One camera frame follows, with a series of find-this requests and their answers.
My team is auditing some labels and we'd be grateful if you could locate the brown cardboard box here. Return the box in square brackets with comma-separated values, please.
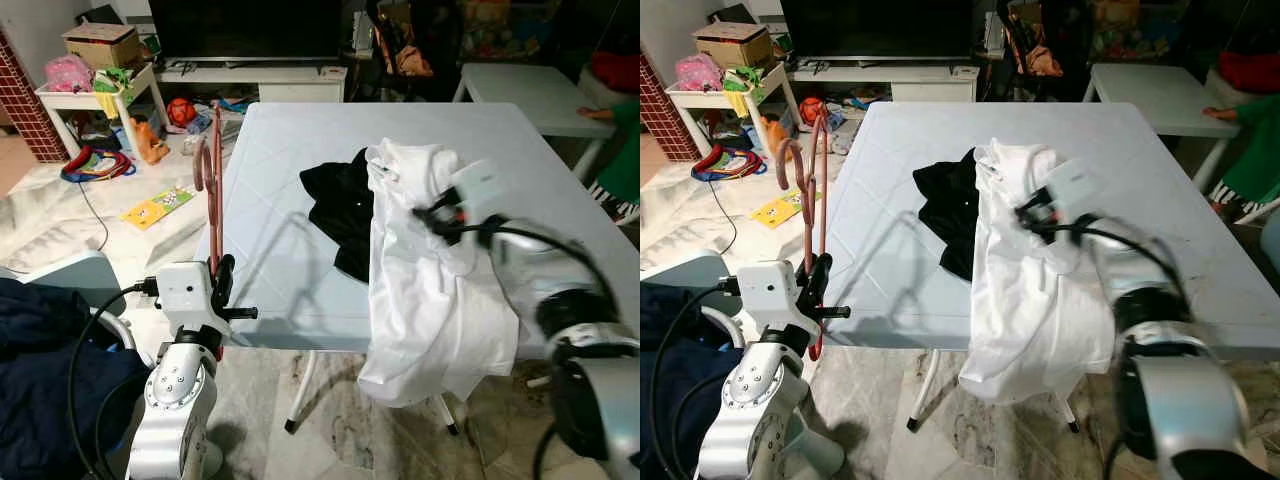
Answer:
[62, 22, 144, 70]
[692, 22, 777, 70]

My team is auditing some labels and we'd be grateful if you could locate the small white shelf table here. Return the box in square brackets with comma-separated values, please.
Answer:
[665, 65, 802, 167]
[35, 65, 170, 163]

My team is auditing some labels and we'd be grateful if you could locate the reddish pink plastic hanger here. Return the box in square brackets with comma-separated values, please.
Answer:
[205, 105, 228, 361]
[812, 105, 834, 361]

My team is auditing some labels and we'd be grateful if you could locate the pink bag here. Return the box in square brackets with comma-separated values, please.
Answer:
[45, 55, 97, 94]
[675, 55, 724, 94]

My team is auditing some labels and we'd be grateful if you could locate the white television stand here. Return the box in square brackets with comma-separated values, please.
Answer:
[155, 60, 350, 104]
[790, 58, 982, 104]

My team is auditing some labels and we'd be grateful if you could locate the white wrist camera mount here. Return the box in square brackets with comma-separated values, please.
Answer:
[450, 158, 507, 217]
[1045, 156, 1102, 217]
[740, 262, 813, 337]
[155, 262, 223, 337]

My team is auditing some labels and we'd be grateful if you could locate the white shirt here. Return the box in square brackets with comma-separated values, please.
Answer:
[958, 138, 1117, 407]
[357, 138, 522, 409]

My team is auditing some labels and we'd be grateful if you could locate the green and yellow cloth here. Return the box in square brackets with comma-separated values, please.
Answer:
[93, 67, 138, 119]
[722, 67, 769, 119]

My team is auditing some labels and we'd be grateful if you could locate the black garment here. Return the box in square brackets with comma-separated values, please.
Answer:
[300, 148, 377, 284]
[912, 148, 987, 284]

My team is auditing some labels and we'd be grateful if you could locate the yellow picture book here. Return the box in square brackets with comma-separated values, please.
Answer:
[122, 185, 197, 232]
[750, 188, 824, 232]

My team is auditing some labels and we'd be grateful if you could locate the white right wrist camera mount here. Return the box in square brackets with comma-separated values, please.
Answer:
[1045, 156, 1102, 217]
[450, 158, 507, 217]

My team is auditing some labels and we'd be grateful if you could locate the thin black floor cable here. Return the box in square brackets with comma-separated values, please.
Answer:
[705, 180, 742, 253]
[75, 180, 112, 253]

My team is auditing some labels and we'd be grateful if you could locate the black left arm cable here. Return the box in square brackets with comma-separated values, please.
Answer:
[67, 278, 161, 480]
[649, 278, 747, 480]

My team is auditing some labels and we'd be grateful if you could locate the red cloth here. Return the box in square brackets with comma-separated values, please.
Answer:
[590, 50, 641, 97]
[1215, 50, 1280, 97]

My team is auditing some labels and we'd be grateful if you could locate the orange plush toy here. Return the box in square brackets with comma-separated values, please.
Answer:
[762, 118, 802, 165]
[130, 118, 172, 165]

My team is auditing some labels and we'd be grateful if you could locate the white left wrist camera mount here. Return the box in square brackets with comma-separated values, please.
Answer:
[740, 262, 813, 337]
[155, 262, 223, 337]

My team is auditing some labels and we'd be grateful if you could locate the child in green dress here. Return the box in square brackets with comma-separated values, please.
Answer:
[1203, 92, 1280, 227]
[577, 95, 641, 227]

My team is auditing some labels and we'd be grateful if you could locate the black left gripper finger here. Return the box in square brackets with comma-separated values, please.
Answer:
[210, 254, 237, 309]
[800, 254, 834, 309]

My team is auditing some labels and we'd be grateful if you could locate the black flat television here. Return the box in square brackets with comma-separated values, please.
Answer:
[780, 0, 977, 61]
[148, 0, 347, 63]

